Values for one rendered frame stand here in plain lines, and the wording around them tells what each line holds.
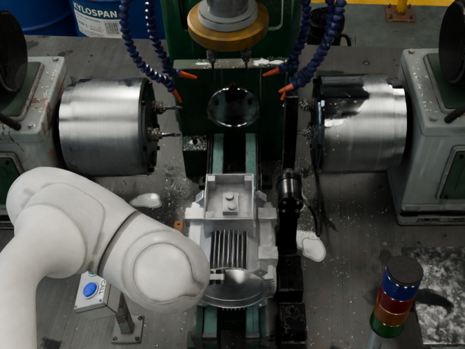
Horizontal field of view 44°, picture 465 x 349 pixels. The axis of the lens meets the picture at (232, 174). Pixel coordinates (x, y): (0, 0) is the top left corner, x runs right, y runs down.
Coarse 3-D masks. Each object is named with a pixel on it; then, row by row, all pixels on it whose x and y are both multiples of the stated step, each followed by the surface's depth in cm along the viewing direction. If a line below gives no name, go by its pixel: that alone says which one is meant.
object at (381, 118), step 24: (312, 96) 148; (336, 96) 132; (360, 96) 132; (384, 96) 132; (312, 120) 149; (336, 120) 131; (360, 120) 131; (384, 120) 131; (312, 144) 149; (336, 144) 132; (360, 144) 132; (384, 144) 132; (336, 168) 138; (360, 168) 138; (384, 168) 138
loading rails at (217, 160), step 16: (208, 144) 156; (224, 144) 162; (208, 160) 152; (224, 160) 160; (256, 160) 153; (256, 176) 149; (208, 320) 122; (224, 320) 130; (240, 320) 130; (256, 320) 122; (192, 336) 118; (208, 336) 118; (256, 336) 118; (272, 336) 129
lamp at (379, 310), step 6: (378, 300) 101; (378, 306) 102; (378, 312) 103; (384, 312) 101; (408, 312) 101; (378, 318) 104; (384, 318) 102; (390, 318) 101; (396, 318) 100; (402, 318) 101; (390, 324) 102; (396, 324) 102
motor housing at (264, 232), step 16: (256, 208) 122; (192, 224) 121; (256, 224) 119; (208, 240) 116; (224, 240) 112; (240, 240) 114; (256, 240) 116; (272, 240) 120; (208, 256) 113; (224, 256) 111; (240, 256) 112; (256, 256) 114; (240, 272) 127; (272, 272) 114; (208, 288) 122; (224, 288) 124; (240, 288) 124; (256, 288) 121; (272, 288) 115; (208, 304) 120; (224, 304) 122; (240, 304) 121
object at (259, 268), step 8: (200, 192) 124; (256, 192) 123; (200, 200) 123; (256, 200) 122; (264, 200) 123; (256, 264) 111; (264, 264) 112; (256, 272) 111; (264, 272) 111; (200, 304) 121; (256, 304) 120; (264, 304) 120
